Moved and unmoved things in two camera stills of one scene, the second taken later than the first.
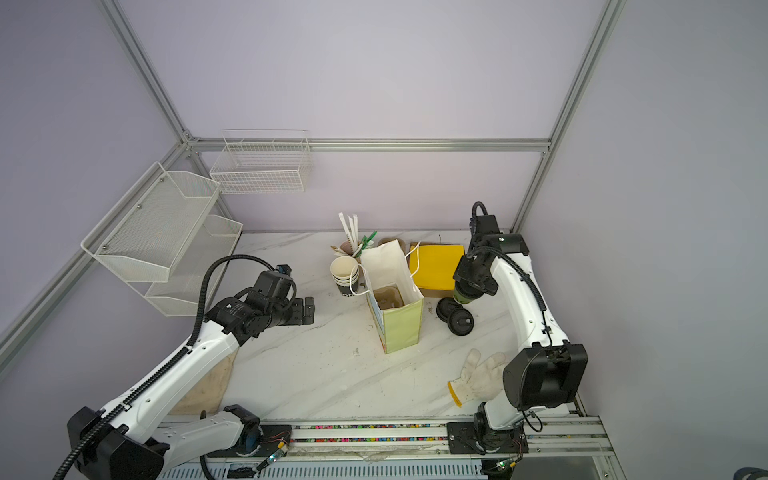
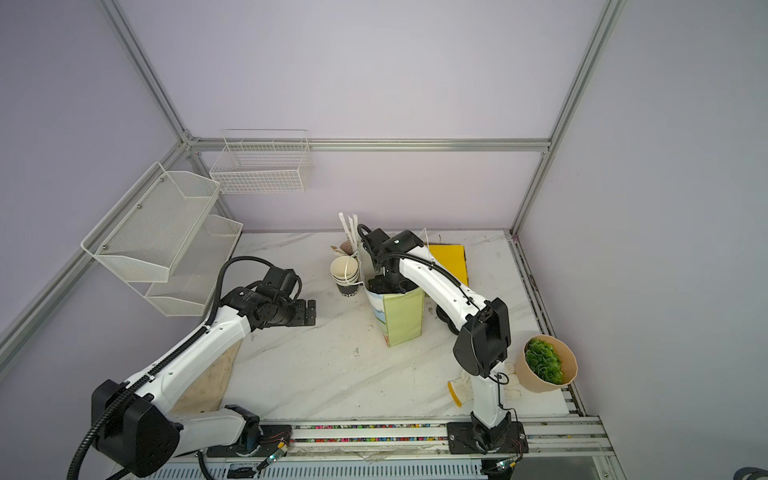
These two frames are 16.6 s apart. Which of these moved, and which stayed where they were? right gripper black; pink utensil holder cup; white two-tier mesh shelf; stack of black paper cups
Moved: right gripper black
Stayed: pink utensil holder cup; white two-tier mesh shelf; stack of black paper cups
